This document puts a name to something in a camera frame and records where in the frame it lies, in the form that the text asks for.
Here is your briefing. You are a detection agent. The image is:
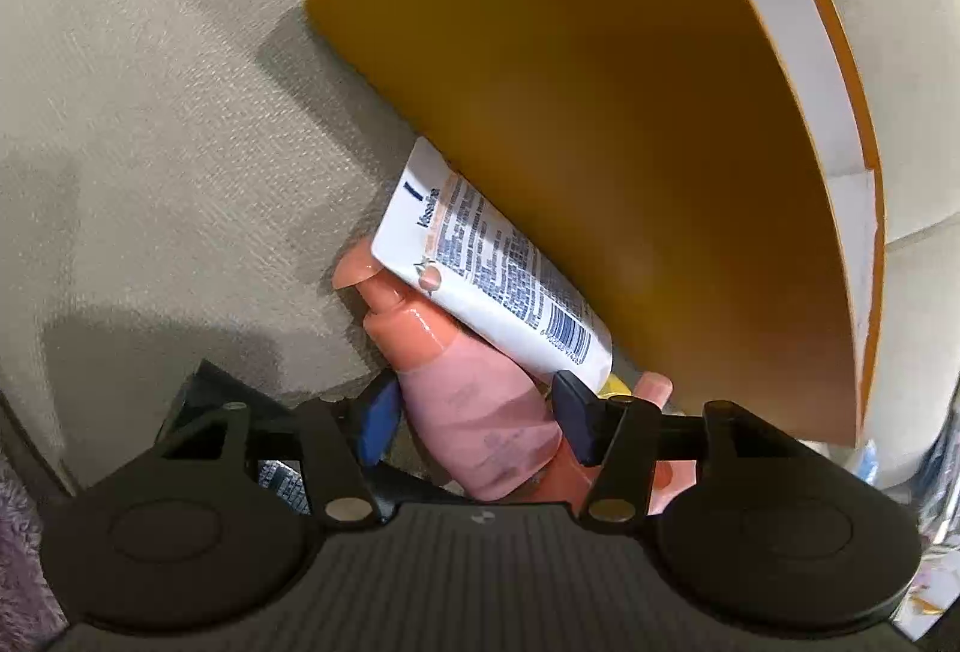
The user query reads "pink pump bottle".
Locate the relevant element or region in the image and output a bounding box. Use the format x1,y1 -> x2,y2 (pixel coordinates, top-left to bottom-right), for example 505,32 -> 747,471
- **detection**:
332,237 -> 593,503

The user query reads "orange cardboard box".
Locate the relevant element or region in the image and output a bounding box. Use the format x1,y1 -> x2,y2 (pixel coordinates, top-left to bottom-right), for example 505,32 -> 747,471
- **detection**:
304,0 -> 886,450

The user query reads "white lotion tube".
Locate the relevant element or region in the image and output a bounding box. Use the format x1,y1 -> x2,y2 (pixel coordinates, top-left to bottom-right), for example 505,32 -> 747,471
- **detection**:
371,136 -> 614,394

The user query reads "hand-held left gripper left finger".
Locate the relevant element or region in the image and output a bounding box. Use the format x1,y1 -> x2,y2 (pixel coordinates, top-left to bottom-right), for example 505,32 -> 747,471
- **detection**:
150,370 -> 402,525

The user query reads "dark blue tube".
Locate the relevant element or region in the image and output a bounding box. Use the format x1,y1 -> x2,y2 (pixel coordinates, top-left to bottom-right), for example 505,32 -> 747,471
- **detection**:
161,359 -> 312,514

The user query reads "beige sofa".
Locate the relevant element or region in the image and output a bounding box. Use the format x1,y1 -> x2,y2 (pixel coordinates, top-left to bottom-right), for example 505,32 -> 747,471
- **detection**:
0,0 -> 960,495

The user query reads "purple fluffy rug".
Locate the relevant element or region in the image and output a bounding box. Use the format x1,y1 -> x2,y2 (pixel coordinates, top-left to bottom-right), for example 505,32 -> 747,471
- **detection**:
0,449 -> 68,630

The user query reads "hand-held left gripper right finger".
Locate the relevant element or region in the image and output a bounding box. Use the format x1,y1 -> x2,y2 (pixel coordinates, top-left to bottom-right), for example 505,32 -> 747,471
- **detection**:
551,370 -> 826,525

